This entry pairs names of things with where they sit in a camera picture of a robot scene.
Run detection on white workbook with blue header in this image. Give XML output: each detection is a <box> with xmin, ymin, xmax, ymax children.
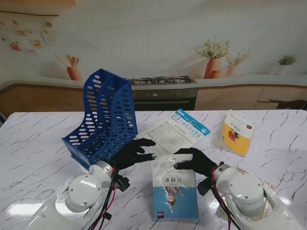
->
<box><xmin>135</xmin><ymin>109</ymin><xmax>211</xmax><ymax>158</ymax></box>

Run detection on blue perforated plastic file holder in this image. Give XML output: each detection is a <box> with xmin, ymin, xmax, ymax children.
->
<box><xmin>61</xmin><ymin>68</ymin><xmax>139</xmax><ymax>171</ymax></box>

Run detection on red black left arm cables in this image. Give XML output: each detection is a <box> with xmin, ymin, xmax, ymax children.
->
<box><xmin>86</xmin><ymin>165</ymin><xmax>120</xmax><ymax>230</ymax></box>

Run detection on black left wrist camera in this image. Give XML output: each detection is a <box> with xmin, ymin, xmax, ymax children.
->
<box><xmin>115</xmin><ymin>173</ymin><xmax>130</xmax><ymax>192</ymax></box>

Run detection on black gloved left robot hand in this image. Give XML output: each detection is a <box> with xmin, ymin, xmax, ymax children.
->
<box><xmin>110</xmin><ymin>138</ymin><xmax>158</xmax><ymax>177</ymax></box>

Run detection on red black right arm cables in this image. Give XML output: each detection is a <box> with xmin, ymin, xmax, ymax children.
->
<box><xmin>211</xmin><ymin>167</ymin><xmax>235</xmax><ymax>230</ymax></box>

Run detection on tan cover book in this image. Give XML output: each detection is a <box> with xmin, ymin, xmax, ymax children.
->
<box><xmin>217</xmin><ymin>167</ymin><xmax>276</xmax><ymax>221</ymax></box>

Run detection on blue and white novel book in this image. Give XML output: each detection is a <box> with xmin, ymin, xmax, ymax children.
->
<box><xmin>151</xmin><ymin>154</ymin><xmax>200</xmax><ymax>220</ymax></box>

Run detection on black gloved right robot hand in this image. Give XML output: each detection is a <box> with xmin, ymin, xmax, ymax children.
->
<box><xmin>173</xmin><ymin>148</ymin><xmax>219</xmax><ymax>183</ymax></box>

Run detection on red black arm cables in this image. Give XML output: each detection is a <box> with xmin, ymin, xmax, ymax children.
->
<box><xmin>211</xmin><ymin>167</ymin><xmax>235</xmax><ymax>230</ymax></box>
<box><xmin>86</xmin><ymin>165</ymin><xmax>120</xmax><ymax>230</ymax></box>

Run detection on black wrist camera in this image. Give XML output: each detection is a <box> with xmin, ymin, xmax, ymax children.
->
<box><xmin>196</xmin><ymin>178</ymin><xmax>213</xmax><ymax>196</ymax></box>
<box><xmin>115</xmin><ymin>173</ymin><xmax>130</xmax><ymax>192</ymax></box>

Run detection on printed kitchen scene backdrop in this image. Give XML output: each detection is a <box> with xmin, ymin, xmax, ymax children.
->
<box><xmin>0</xmin><ymin>0</ymin><xmax>307</xmax><ymax>113</ymax></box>

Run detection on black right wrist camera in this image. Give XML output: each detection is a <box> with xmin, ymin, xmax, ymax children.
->
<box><xmin>196</xmin><ymin>178</ymin><xmax>213</xmax><ymax>196</ymax></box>

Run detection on yellow cover book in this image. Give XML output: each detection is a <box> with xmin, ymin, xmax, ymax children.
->
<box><xmin>211</xmin><ymin>109</ymin><xmax>256</xmax><ymax>158</ymax></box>

